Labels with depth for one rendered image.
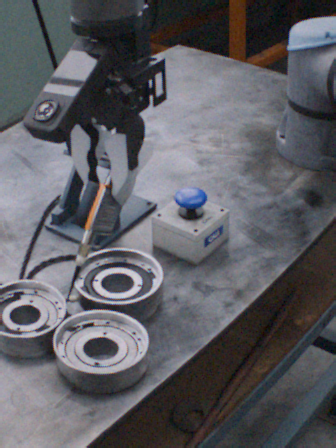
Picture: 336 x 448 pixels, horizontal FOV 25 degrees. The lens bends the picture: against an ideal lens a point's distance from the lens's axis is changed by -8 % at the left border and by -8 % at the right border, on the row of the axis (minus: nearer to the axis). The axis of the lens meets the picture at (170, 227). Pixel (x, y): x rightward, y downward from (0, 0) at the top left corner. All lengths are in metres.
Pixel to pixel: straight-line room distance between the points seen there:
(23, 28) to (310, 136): 1.87
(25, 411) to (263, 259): 0.39
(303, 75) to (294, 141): 0.12
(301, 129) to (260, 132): 0.13
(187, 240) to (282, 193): 0.21
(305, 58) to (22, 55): 1.91
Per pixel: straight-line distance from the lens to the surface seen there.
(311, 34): 1.14
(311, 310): 1.32
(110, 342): 0.86
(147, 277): 0.93
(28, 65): 2.97
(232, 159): 1.22
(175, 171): 1.19
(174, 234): 1.00
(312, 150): 1.20
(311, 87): 1.17
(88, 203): 0.80
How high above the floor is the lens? 1.40
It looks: 34 degrees down
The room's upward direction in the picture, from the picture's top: 1 degrees counter-clockwise
